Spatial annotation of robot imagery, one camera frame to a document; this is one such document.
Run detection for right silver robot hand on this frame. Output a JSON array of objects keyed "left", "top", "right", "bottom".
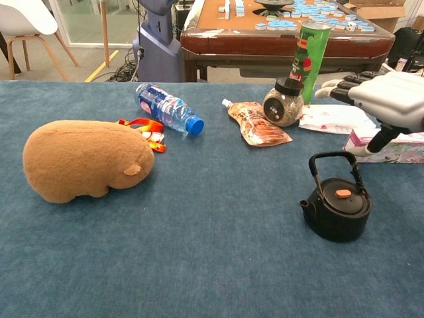
[{"left": 314, "top": 70, "right": 424, "bottom": 158}]

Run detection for black teapot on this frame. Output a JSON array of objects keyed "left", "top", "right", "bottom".
[{"left": 299, "top": 151, "right": 373, "bottom": 242}]

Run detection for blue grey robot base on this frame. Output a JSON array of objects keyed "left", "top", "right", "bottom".
[{"left": 132, "top": 0, "right": 184, "bottom": 83}]

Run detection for pink white carton box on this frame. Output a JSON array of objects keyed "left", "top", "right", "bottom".
[{"left": 343, "top": 127, "right": 424, "bottom": 164}]

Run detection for black bag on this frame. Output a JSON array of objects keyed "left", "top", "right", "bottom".
[{"left": 387, "top": 26, "right": 424, "bottom": 74}]

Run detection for white wet wipes pack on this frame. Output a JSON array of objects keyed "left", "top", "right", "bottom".
[{"left": 297, "top": 103, "right": 378, "bottom": 135}]

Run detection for cardboard box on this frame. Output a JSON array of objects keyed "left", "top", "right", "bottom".
[{"left": 344, "top": 0, "right": 407, "bottom": 33}]

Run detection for green chips can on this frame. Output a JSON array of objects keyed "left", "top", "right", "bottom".
[{"left": 290, "top": 20, "right": 333, "bottom": 105}]

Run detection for glass spice jar black lid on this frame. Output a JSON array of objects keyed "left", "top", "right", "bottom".
[{"left": 262, "top": 77, "right": 305, "bottom": 128}]

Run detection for brown spout pouch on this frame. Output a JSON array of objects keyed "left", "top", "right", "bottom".
[{"left": 221, "top": 98, "right": 293, "bottom": 148}]

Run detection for brown mahjong table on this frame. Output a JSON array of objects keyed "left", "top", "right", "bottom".
[{"left": 180, "top": 0, "right": 397, "bottom": 85}]

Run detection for black round dish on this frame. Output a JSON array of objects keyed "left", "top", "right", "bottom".
[{"left": 253, "top": 0, "right": 295, "bottom": 17}]

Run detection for blue label water bottle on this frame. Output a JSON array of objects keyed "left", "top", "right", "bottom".
[{"left": 134, "top": 82, "right": 205, "bottom": 136}]

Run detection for blue table cloth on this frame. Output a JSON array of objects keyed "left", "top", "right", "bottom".
[{"left": 0, "top": 80, "right": 424, "bottom": 318}]

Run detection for wooden pole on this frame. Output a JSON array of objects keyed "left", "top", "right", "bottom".
[{"left": 99, "top": 0, "right": 111, "bottom": 68}]

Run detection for brown plush capybara toy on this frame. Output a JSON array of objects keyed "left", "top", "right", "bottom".
[{"left": 22, "top": 119, "right": 156, "bottom": 204}]

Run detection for white chair wooden legs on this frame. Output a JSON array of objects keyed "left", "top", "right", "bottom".
[{"left": 0, "top": 0, "right": 80, "bottom": 82}]

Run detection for orange lanyard with card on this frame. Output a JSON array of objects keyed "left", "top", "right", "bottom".
[{"left": 117, "top": 118, "right": 166, "bottom": 154}]

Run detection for black cable tangle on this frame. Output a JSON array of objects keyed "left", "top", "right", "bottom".
[{"left": 105, "top": 49, "right": 142, "bottom": 83}]

